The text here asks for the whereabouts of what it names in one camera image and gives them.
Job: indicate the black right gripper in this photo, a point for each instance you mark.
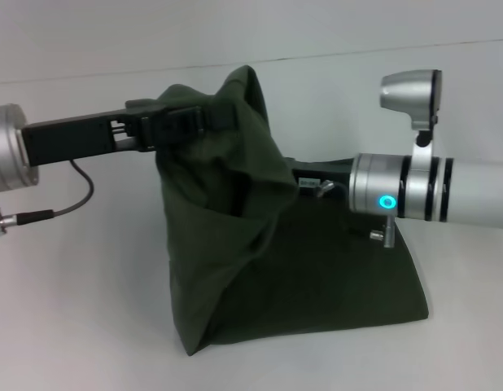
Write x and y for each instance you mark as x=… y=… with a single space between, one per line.
x=316 y=179

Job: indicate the silver elbow plug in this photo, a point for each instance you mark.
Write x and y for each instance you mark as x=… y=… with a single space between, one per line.
x=326 y=187

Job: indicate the silver and cream left robot arm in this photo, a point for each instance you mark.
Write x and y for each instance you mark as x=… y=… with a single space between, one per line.
x=9 y=148

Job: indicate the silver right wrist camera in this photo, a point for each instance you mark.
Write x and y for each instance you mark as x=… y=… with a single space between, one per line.
x=414 y=97

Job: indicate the silver right camera bracket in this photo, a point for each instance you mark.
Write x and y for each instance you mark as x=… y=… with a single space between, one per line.
x=424 y=148

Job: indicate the dark green printed T-shirt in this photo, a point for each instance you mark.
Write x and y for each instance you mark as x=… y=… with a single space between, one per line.
x=255 y=252

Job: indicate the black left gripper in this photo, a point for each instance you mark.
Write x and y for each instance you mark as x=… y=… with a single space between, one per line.
x=84 y=136

